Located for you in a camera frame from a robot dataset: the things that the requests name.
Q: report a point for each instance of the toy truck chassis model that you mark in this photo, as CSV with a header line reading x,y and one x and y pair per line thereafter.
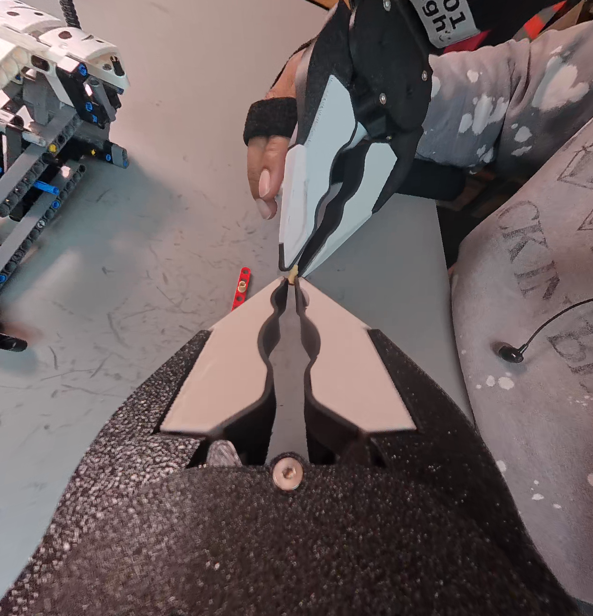
x,y
60,43

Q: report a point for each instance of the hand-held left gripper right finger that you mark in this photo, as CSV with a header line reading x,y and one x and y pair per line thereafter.
x,y
359,380

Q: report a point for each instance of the red perforated toy beam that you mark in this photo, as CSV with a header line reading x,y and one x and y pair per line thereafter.
x,y
237,298

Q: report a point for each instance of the person in grey splattered hoodie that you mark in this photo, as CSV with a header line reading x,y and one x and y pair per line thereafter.
x,y
542,433

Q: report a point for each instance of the person's right hand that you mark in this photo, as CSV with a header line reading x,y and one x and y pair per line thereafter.
x,y
267,168

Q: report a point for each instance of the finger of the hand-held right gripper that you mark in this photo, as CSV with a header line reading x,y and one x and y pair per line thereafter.
x,y
364,192
301,192

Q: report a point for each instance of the grey desk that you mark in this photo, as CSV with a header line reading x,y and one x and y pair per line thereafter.
x,y
157,240

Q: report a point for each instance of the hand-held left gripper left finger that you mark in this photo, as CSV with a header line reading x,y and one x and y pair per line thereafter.
x,y
224,375

